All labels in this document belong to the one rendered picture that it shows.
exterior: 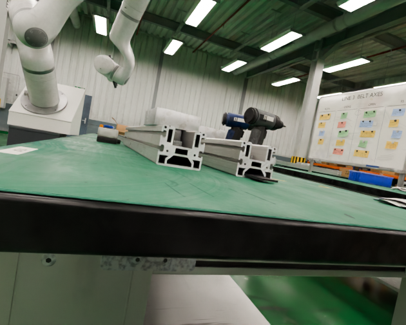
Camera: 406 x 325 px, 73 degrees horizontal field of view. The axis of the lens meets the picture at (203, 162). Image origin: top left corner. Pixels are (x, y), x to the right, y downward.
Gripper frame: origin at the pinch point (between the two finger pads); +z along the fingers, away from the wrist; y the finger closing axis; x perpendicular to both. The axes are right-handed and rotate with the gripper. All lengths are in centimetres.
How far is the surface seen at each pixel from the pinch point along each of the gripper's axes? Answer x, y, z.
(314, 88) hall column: 506, 10, 659
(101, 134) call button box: -3, 30, -48
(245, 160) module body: 40, 37, -104
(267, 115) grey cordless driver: 58, 29, -74
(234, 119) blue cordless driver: 52, 30, -54
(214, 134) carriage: 40, 34, -71
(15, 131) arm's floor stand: -40, 25, -38
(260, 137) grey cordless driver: 55, 36, -74
